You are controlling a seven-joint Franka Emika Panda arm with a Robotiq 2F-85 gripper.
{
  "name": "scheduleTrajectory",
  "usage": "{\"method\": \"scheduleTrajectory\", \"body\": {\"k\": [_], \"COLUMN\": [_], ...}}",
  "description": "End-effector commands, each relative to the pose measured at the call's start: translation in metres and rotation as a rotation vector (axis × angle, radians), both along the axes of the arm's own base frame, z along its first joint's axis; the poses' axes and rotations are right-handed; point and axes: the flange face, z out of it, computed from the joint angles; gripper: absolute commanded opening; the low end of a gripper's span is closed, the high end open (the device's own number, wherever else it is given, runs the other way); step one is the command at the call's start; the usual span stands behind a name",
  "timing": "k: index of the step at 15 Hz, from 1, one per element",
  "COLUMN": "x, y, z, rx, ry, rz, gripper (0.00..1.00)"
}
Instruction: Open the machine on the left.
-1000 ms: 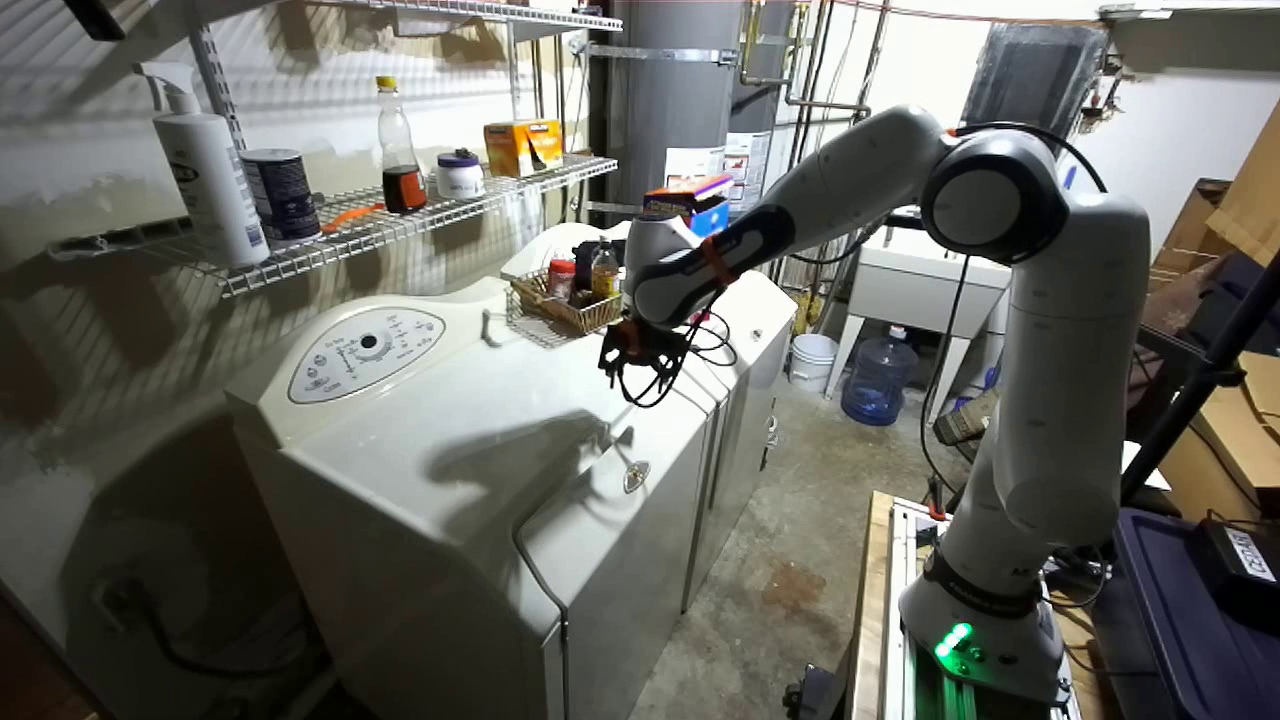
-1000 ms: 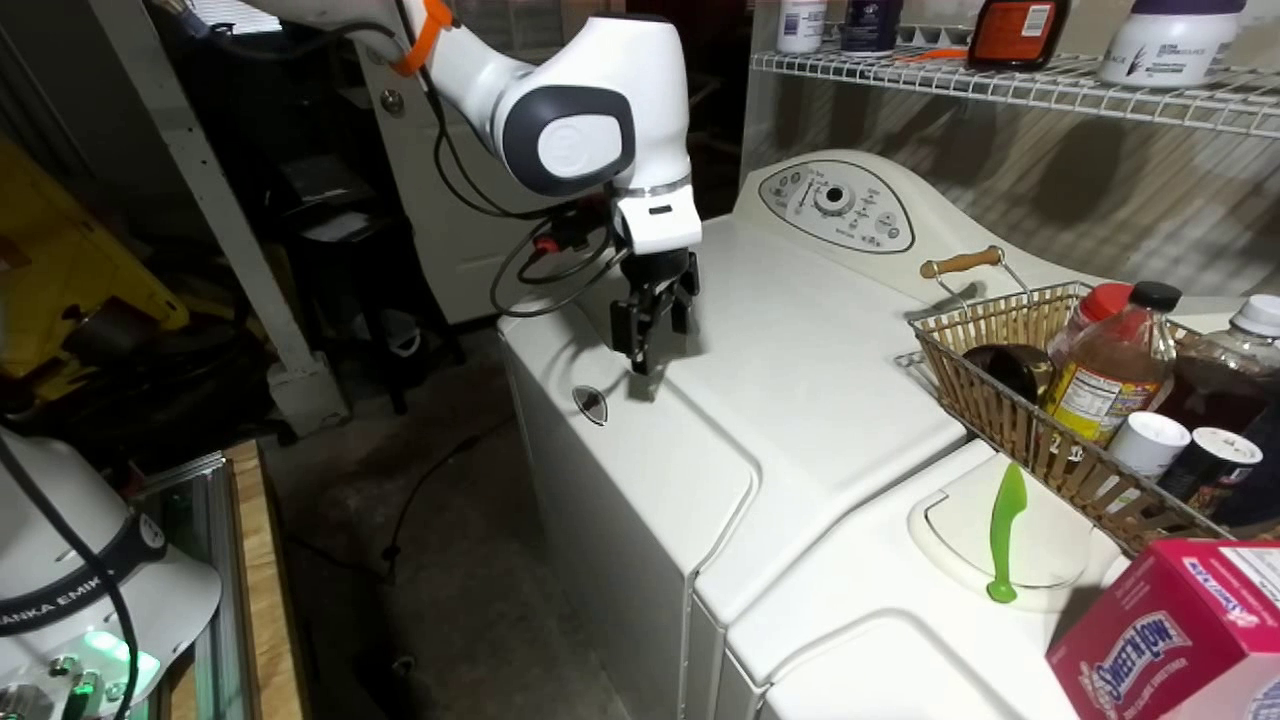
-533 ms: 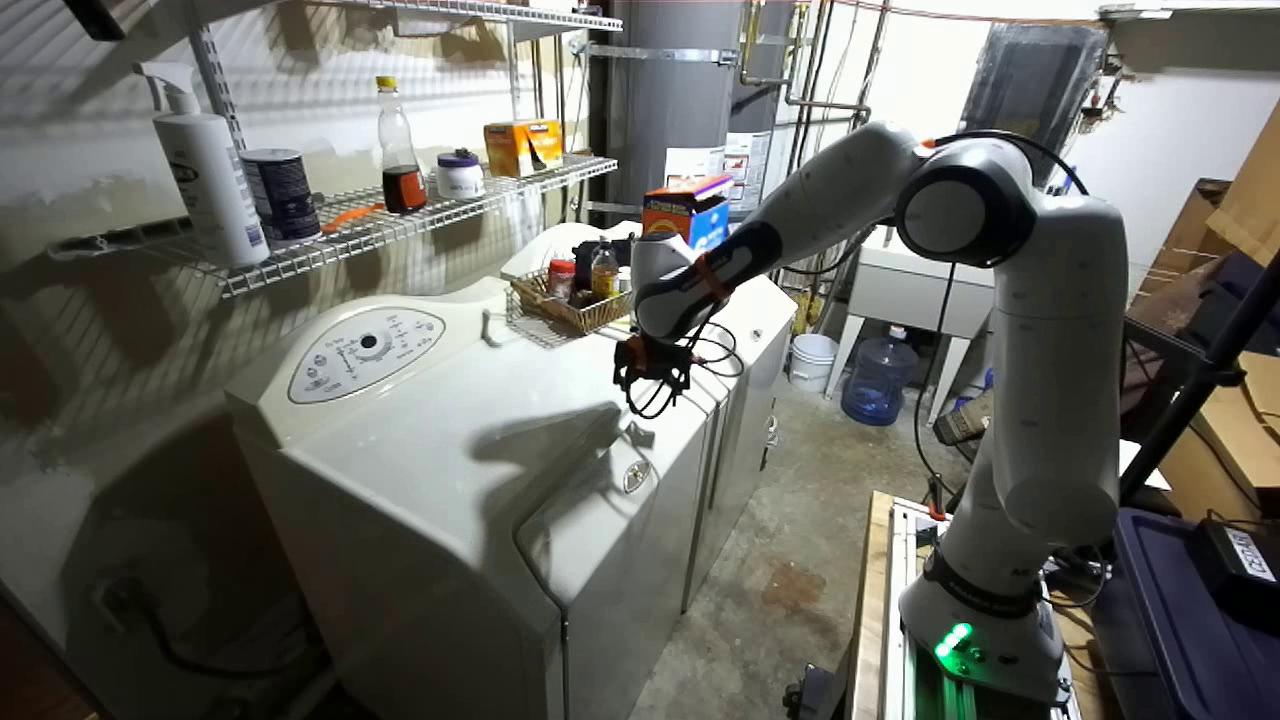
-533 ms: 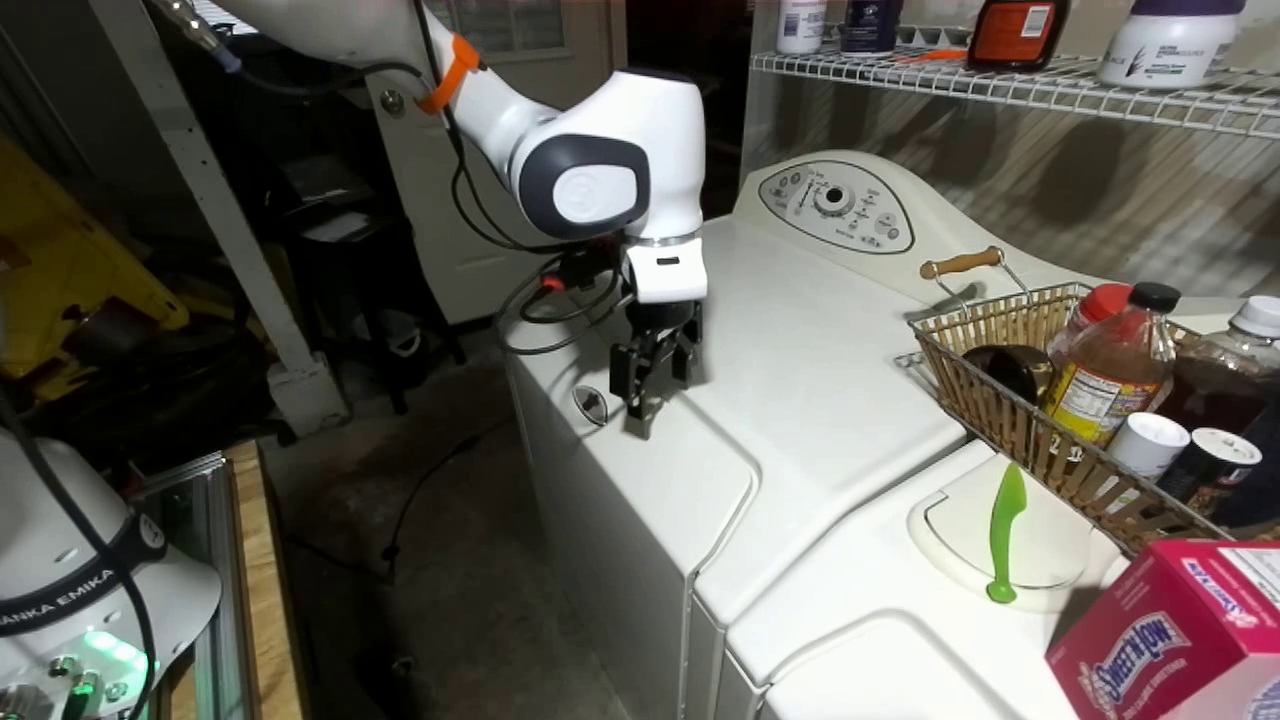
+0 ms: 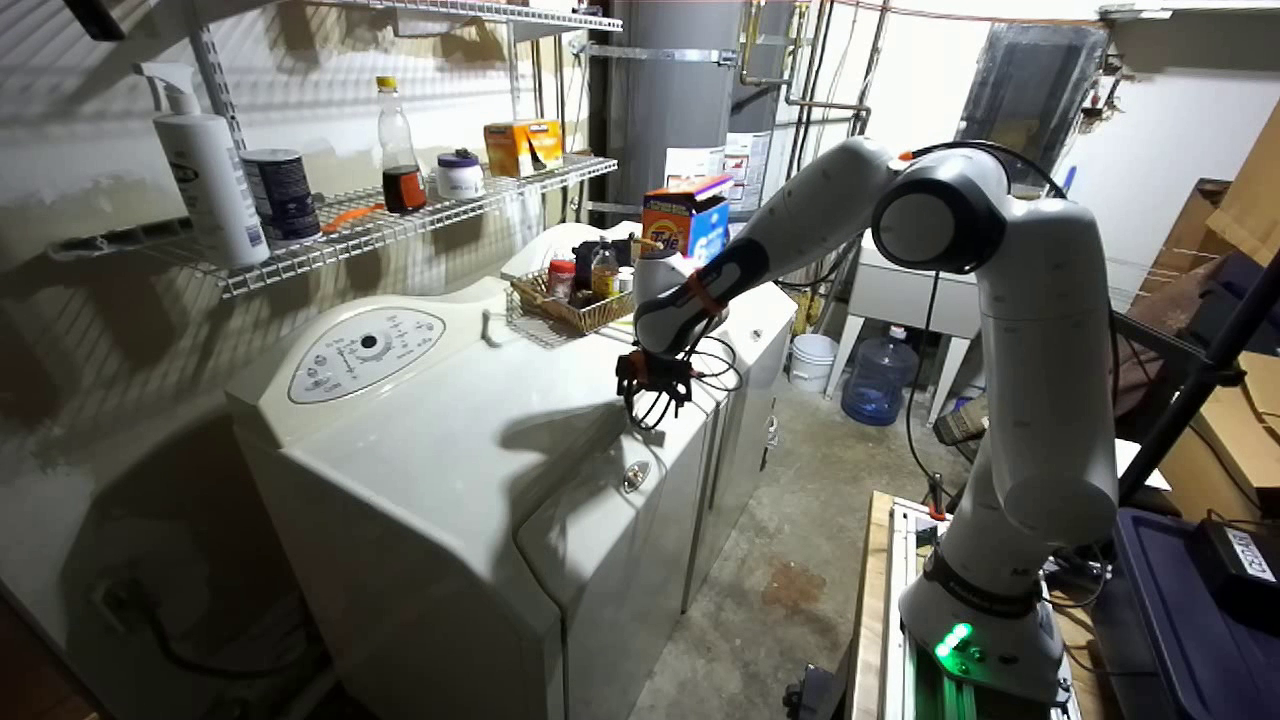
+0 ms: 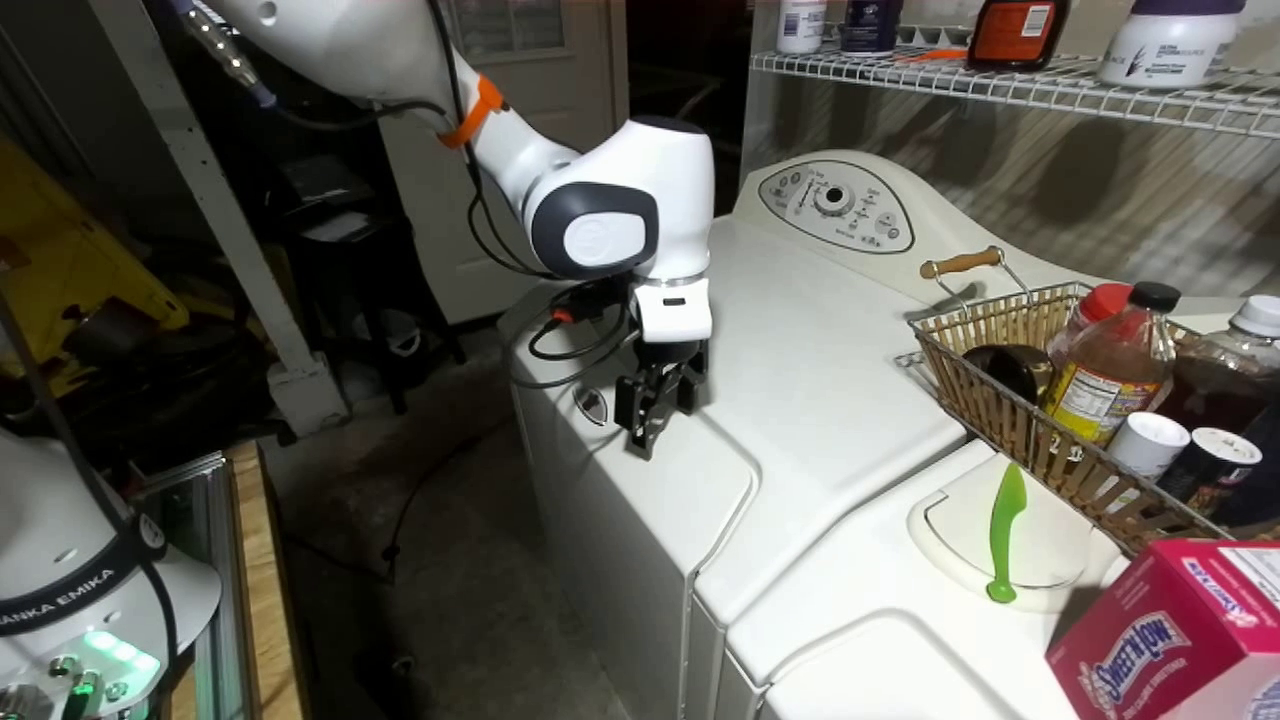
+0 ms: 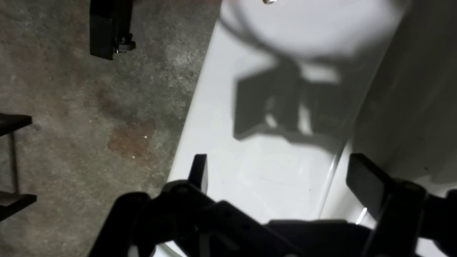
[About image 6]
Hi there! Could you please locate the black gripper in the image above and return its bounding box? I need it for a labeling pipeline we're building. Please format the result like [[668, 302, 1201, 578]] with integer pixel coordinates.
[[611, 339, 713, 464]]

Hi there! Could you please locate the white washer lid with emblem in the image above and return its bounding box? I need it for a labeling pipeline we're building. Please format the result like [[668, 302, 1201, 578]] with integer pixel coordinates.
[[532, 318, 770, 591]]

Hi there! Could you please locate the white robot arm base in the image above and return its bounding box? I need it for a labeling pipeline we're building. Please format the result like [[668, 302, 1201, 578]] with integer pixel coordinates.
[[0, 423, 223, 720]]

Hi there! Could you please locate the white top-load washing machine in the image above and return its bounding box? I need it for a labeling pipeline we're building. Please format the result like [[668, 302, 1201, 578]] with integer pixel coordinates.
[[509, 148, 1072, 720]]

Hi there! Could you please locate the white dryer machine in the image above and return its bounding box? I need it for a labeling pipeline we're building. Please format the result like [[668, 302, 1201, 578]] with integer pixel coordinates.
[[693, 432, 1280, 720]]

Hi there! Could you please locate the tan bone-shaped object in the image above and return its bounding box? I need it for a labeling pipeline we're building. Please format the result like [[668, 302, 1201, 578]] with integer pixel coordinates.
[[917, 243, 1007, 284]]

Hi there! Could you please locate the black shop equipment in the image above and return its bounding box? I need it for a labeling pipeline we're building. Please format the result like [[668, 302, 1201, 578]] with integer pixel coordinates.
[[257, 144, 465, 403]]

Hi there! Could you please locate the black round jar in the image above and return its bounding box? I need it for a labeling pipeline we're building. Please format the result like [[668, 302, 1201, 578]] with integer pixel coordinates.
[[959, 339, 1057, 403]]

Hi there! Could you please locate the green plastic brush tool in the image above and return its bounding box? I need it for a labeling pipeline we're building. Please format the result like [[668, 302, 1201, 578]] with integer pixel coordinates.
[[981, 459, 1034, 610]]

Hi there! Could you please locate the small white bottle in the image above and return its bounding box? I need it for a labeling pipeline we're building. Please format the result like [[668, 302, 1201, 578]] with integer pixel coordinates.
[[773, 0, 834, 60]]

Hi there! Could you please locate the dark blue bottle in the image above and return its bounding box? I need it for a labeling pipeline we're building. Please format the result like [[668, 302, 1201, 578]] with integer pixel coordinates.
[[841, 0, 907, 55]]

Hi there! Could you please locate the amber bottle with red cap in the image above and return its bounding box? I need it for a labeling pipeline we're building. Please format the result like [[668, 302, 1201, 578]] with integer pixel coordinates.
[[1042, 279, 1177, 452]]

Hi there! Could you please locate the wooden plank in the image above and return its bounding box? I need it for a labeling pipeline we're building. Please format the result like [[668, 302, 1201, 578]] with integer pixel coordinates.
[[223, 435, 313, 720]]

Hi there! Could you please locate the small white capped container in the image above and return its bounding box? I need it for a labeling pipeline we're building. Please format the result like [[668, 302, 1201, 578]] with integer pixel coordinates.
[[1105, 407, 1191, 486]]

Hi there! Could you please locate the dark red detergent bottle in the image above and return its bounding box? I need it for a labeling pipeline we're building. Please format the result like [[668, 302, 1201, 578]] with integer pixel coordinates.
[[965, 0, 1072, 76]]

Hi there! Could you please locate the dark bottle with black cap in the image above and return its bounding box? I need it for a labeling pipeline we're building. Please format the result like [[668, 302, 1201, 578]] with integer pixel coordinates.
[[1124, 275, 1256, 435]]

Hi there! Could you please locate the pink cardboard box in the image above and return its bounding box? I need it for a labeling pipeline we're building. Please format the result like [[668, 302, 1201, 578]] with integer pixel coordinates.
[[1046, 538, 1280, 720]]

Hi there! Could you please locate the black container with white lid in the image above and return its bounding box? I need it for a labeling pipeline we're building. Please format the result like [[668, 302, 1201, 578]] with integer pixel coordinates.
[[1157, 423, 1268, 508]]

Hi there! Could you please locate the clear bottle with white cap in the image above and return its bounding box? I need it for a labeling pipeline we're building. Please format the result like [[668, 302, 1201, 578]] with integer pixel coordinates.
[[1206, 291, 1280, 403]]

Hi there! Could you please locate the white tub with purple lid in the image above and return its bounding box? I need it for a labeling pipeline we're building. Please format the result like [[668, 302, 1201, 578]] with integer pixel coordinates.
[[1093, 0, 1253, 95]]

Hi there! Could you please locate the yellow plastic object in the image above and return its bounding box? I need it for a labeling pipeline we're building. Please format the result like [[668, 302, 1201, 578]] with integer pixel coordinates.
[[0, 131, 194, 365]]

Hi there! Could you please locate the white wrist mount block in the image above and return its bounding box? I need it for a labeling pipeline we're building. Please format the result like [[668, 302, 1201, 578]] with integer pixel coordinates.
[[632, 279, 722, 347]]

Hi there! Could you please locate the black robot wrist cable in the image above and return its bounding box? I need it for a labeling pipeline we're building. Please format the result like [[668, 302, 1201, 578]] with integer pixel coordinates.
[[458, 144, 646, 391]]

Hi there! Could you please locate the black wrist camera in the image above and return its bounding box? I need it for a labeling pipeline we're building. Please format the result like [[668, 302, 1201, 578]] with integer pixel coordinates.
[[550, 274, 641, 334]]

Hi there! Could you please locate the metal wire basket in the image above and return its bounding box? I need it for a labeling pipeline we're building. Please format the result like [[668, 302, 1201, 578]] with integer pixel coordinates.
[[900, 275, 1280, 558]]

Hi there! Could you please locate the orange arm strap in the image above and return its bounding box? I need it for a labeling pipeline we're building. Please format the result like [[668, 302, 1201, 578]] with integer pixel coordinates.
[[443, 71, 513, 152]]

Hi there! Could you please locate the white wire shelf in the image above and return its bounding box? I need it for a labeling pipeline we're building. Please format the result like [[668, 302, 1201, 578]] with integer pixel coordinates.
[[749, 44, 1280, 144]]

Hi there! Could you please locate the grey metal post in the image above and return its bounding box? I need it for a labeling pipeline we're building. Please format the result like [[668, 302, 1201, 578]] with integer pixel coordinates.
[[83, 0, 351, 439]]

